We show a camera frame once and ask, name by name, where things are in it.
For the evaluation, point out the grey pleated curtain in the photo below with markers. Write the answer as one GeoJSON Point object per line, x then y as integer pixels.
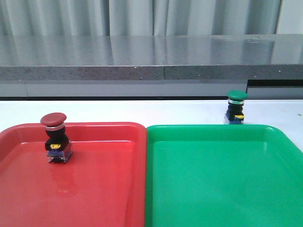
{"type": "Point", "coordinates": [138, 17]}

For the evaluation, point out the grey stone counter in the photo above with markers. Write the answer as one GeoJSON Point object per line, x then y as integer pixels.
{"type": "Point", "coordinates": [61, 67]}

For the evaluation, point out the green plastic tray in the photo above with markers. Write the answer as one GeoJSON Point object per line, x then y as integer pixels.
{"type": "Point", "coordinates": [222, 176]}

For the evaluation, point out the red mushroom push button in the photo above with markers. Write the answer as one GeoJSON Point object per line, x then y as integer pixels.
{"type": "Point", "coordinates": [58, 146]}

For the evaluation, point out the green mushroom push button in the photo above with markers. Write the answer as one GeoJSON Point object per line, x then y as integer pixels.
{"type": "Point", "coordinates": [234, 113]}

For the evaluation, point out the red plastic tray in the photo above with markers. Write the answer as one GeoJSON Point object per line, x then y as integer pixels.
{"type": "Point", "coordinates": [101, 185]}

